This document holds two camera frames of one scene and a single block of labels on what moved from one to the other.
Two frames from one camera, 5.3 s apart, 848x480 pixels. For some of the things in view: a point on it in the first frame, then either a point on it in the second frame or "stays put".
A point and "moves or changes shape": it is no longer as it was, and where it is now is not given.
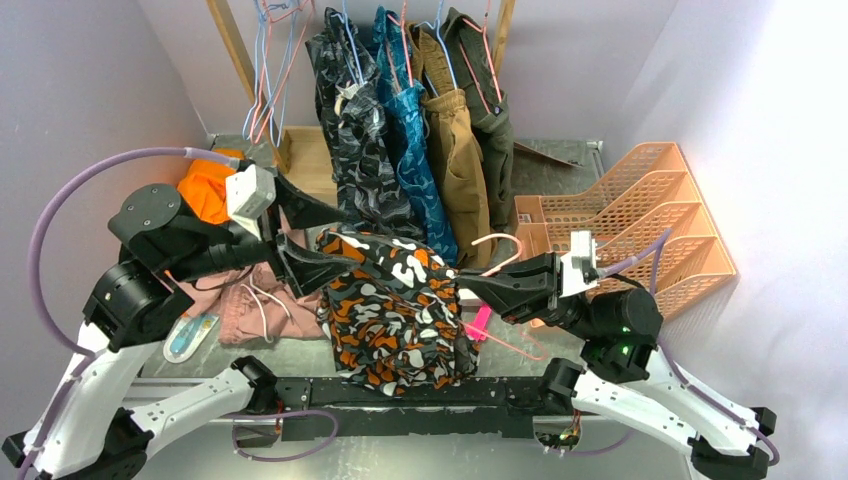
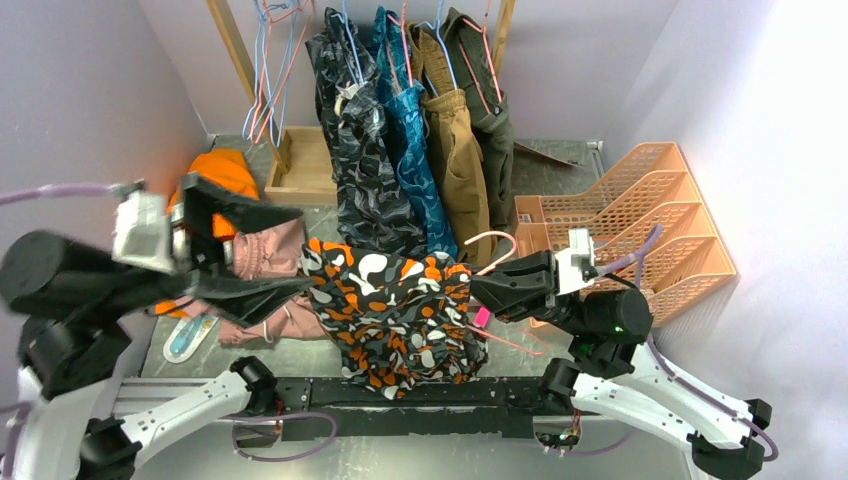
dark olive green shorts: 472,64 stays put
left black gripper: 309,270 to 202,256
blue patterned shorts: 406,104 stays put
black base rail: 327,408 stays put
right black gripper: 522,288 stays put
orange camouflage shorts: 395,323 moves or changes shape
